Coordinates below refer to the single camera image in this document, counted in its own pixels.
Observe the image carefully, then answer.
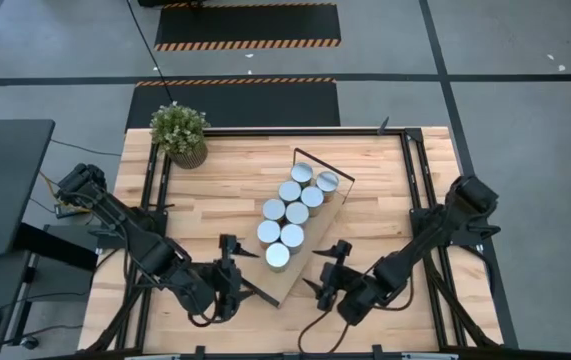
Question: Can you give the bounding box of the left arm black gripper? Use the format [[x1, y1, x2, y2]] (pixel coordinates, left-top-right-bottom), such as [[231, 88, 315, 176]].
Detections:
[[208, 232, 261, 322]]

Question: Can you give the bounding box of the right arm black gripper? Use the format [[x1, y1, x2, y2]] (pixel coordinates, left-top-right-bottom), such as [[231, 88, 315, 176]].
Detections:
[[302, 238, 367, 315]]

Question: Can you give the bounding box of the peaches label can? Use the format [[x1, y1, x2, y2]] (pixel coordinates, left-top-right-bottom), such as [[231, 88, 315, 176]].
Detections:
[[280, 223, 306, 255]]

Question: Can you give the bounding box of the wooden shelf with black legs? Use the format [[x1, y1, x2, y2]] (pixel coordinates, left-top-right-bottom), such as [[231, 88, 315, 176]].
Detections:
[[239, 147, 356, 309]]

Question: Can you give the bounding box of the dark grey desk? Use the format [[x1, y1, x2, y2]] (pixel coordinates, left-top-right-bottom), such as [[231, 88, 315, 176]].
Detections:
[[0, 118, 56, 257]]

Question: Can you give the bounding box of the oranges label can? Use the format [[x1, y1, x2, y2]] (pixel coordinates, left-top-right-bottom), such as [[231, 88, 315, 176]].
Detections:
[[300, 185, 325, 217]]

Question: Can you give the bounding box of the blueberries label can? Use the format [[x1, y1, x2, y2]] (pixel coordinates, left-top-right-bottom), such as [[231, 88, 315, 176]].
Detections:
[[262, 198, 287, 224]]

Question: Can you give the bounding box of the yellow cable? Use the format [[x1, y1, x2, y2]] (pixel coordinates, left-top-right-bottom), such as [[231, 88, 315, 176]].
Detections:
[[38, 171, 91, 217]]

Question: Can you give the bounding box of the orange red labelled can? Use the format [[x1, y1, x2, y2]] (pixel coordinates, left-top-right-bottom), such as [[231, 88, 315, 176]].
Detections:
[[278, 180, 303, 204]]

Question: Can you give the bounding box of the black floor cable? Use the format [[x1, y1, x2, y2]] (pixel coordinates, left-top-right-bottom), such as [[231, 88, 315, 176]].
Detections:
[[125, 0, 174, 104]]

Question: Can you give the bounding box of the silver lid labelled can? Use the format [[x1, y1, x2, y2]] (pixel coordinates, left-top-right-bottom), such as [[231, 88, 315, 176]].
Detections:
[[265, 242, 291, 274], [290, 161, 315, 187]]

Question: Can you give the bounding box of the pineapple label can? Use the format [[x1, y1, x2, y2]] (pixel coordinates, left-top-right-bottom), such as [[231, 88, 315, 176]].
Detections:
[[315, 170, 341, 204]]

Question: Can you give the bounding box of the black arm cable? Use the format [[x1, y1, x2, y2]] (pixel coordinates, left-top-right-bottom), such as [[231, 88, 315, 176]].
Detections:
[[297, 278, 416, 354], [184, 294, 229, 330]]

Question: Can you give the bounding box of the thin black cable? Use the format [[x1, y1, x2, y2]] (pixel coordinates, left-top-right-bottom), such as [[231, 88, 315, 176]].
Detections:
[[49, 138, 123, 158]]

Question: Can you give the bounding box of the green potted plant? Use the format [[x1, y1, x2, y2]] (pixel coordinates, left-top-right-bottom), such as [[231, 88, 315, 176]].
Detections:
[[148, 101, 211, 170]]

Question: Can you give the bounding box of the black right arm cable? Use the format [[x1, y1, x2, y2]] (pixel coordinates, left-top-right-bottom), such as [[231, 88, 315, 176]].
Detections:
[[297, 278, 416, 354]]

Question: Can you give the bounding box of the tomatoes label can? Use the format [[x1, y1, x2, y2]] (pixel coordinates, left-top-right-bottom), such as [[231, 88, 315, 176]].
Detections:
[[285, 201, 310, 227]]

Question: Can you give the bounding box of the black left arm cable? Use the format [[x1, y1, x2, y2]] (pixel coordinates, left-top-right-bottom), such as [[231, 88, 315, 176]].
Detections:
[[184, 294, 229, 330]]

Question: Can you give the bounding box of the black hazard striped floor mat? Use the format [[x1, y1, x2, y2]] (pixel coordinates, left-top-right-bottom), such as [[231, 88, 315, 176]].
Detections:
[[124, 77, 341, 129], [153, 2, 342, 52]]

